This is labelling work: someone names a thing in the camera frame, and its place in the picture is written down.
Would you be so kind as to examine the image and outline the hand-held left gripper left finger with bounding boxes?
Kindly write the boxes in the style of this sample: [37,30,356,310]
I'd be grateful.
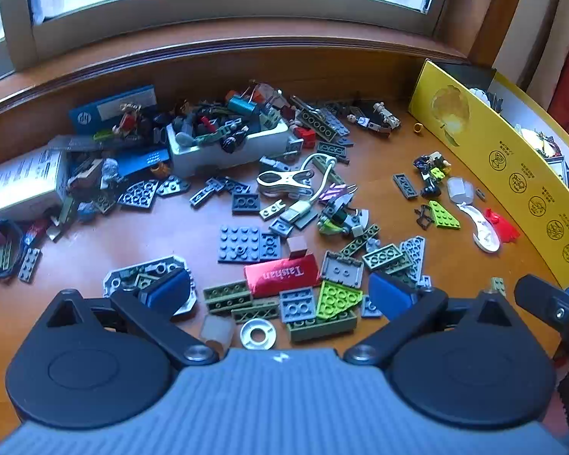
[42,268,219,367]

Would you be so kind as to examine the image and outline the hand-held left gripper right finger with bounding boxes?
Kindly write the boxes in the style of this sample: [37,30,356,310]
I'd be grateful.
[344,272,523,367]

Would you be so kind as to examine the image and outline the pale correction tape shell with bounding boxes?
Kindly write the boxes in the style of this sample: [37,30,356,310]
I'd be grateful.
[455,201,502,252]

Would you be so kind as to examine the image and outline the yellow cardboard box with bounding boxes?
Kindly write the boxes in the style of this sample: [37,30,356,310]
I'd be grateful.
[408,58,569,278]

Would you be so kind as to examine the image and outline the white cardboard box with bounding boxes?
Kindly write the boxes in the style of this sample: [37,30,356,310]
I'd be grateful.
[0,148,72,221]

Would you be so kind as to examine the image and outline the wooden desktop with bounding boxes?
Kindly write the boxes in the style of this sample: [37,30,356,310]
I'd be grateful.
[0,64,569,380]

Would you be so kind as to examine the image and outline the pale green plate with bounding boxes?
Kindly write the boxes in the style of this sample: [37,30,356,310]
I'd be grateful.
[362,245,411,274]

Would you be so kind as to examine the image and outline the silver octagonal plate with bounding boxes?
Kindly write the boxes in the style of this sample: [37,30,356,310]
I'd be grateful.
[103,255,197,316]

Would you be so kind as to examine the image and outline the grey inverted plate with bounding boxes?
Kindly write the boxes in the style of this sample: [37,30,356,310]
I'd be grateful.
[320,251,364,290]

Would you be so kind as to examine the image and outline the large lime wedge plate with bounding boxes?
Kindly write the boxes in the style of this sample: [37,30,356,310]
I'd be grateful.
[316,281,364,321]

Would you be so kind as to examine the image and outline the short olive brick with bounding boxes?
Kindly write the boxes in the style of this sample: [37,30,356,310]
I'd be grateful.
[203,281,253,314]

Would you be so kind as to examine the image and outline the translucent plastic block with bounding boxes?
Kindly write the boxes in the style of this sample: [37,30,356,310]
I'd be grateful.
[199,315,237,354]

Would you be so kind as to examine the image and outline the long olive brick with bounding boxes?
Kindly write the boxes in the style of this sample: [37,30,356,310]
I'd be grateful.
[286,310,359,343]

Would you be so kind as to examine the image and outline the red toy cape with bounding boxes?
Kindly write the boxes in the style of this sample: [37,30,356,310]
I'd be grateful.
[484,208,521,244]

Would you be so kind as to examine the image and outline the blue studded plate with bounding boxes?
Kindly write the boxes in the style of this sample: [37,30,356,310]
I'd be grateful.
[218,224,262,265]

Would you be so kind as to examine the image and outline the green toy vehicle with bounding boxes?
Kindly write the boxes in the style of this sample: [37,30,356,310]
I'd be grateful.
[317,194,371,238]

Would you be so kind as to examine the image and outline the metal washer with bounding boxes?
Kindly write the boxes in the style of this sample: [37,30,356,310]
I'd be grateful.
[240,318,277,350]

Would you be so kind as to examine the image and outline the blue-grey square brick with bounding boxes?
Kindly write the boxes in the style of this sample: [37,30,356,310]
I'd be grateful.
[280,288,319,324]

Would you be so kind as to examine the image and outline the small lime wedge plate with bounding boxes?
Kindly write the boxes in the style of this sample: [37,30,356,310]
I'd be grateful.
[429,200,462,229]

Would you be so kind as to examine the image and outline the dark blue wedge plate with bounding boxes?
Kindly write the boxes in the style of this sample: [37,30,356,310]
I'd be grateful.
[118,179,160,210]

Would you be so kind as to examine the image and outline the white and red cube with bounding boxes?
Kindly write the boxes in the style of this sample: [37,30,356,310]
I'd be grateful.
[287,235,310,259]

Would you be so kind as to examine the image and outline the small grey plate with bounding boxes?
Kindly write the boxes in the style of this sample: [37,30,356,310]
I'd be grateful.
[393,173,419,200]

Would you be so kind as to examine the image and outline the red candy packet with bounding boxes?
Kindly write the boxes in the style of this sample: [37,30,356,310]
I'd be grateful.
[243,253,321,297]

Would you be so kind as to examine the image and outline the scattered pile of toy bricks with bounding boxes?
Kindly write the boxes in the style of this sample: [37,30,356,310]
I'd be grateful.
[0,80,432,342]

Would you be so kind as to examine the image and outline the clear plastic piece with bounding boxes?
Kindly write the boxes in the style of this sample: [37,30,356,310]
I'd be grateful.
[446,177,478,204]

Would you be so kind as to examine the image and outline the blue dotted card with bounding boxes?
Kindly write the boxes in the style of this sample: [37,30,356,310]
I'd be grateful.
[118,148,172,177]

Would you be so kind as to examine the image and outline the dark minifigure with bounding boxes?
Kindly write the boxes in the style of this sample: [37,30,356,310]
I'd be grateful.
[413,151,452,183]

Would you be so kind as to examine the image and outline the white plastic clip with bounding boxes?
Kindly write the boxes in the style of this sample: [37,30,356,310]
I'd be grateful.
[256,166,314,200]

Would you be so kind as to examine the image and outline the red minifigure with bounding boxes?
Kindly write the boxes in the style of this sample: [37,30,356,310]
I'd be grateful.
[113,103,144,134]

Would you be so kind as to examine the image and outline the white plastic tray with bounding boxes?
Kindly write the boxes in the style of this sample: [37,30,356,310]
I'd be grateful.
[165,118,305,178]

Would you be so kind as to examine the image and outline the blue cardboard box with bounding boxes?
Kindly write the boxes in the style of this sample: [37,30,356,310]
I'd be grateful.
[69,84,158,136]

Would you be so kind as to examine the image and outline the wooden window surround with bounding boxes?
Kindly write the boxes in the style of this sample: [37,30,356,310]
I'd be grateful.
[0,14,475,124]

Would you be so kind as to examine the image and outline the cream and red curtain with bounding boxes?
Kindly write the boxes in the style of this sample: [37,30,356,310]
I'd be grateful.
[469,0,569,121]

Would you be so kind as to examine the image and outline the white usb cable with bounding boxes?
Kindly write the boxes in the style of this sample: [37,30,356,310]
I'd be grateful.
[279,153,338,224]

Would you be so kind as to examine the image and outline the black coiled cable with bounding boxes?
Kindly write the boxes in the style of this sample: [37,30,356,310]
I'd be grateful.
[0,219,28,279]

